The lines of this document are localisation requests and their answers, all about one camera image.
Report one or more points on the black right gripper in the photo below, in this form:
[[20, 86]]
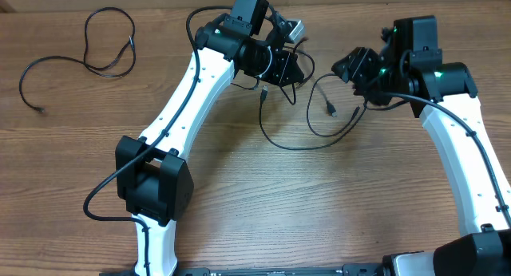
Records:
[[355, 68]]

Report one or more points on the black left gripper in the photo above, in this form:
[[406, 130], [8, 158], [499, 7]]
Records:
[[286, 60]]

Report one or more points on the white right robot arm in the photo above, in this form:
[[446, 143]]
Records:
[[444, 97]]

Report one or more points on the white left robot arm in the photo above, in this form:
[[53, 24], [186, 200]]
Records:
[[153, 176]]

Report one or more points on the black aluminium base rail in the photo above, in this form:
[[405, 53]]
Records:
[[353, 269]]

